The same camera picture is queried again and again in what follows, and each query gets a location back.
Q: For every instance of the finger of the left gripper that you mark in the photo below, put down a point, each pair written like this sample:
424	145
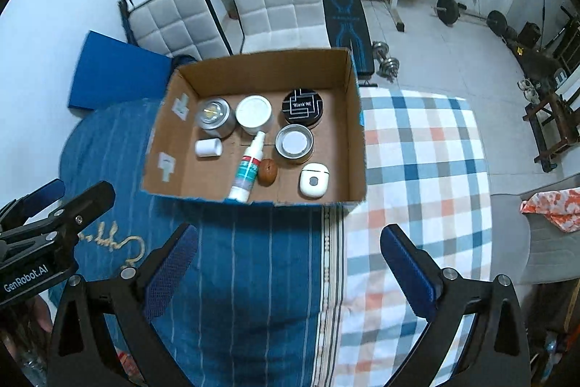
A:
16	212
73	215

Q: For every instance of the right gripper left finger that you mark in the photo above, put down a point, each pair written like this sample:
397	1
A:
82	352

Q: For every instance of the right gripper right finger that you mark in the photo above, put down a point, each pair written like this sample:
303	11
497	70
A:
496	351

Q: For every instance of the white plastic cap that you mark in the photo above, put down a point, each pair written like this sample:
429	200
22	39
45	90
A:
208	148

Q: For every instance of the white green spray bottle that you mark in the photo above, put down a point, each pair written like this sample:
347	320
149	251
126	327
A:
247	170

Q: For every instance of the brown walnut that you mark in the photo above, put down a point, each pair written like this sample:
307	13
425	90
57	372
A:
267	172

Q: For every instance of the white earbuds case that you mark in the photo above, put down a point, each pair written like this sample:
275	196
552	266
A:
314	180

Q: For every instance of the grey sofa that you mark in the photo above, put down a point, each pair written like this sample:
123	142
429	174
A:
527	248

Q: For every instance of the blue striped bed sheet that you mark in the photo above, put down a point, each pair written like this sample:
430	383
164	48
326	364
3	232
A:
259	304

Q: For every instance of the orange floral cloth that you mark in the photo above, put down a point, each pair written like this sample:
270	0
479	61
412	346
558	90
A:
560	207

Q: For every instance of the blue foam pad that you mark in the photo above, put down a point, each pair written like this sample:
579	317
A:
110	71

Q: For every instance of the plaid checkered blanket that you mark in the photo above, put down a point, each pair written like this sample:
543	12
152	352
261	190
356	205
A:
426	172

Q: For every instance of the silver tin gold label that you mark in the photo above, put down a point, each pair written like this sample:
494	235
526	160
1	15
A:
216	118

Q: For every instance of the white round jar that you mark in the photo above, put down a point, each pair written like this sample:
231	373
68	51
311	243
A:
254	114

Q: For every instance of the dark wooden stool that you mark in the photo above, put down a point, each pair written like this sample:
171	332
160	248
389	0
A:
555	126

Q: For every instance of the grey tufted cushion left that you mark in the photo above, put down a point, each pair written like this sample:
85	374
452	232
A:
175	28

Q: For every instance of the cardboard milk box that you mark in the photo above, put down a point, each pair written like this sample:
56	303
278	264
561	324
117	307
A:
173	170

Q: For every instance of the silver tin white centre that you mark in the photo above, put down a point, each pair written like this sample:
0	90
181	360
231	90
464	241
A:
294	143

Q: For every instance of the black round tin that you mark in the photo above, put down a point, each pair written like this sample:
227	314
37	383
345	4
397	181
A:
302	106

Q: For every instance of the chrome dumbbell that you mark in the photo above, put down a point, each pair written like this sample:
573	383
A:
388	66

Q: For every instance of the barbell on floor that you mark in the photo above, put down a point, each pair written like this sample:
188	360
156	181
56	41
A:
449	12

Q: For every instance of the black weight bench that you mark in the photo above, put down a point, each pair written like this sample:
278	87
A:
347	27

